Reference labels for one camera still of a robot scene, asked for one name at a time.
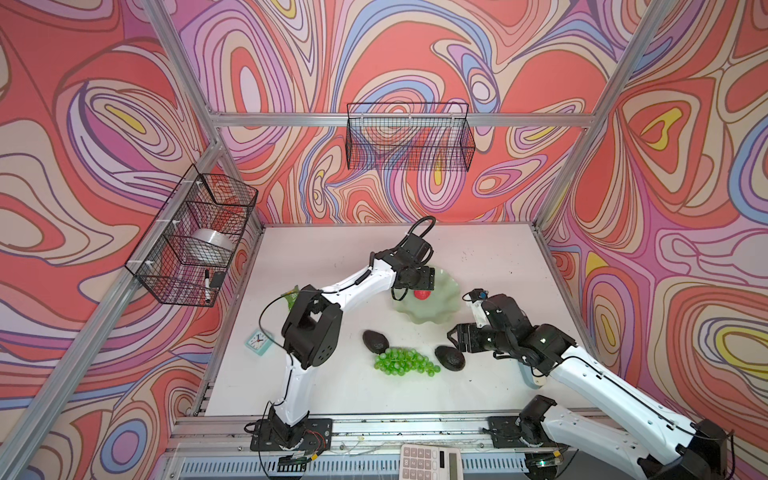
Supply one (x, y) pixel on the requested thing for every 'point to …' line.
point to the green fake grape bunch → (399, 361)
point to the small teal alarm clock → (258, 342)
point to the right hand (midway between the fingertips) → (462, 341)
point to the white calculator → (424, 462)
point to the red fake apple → (422, 294)
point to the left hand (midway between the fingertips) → (428, 278)
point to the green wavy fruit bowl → (440, 306)
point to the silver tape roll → (209, 246)
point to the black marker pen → (207, 286)
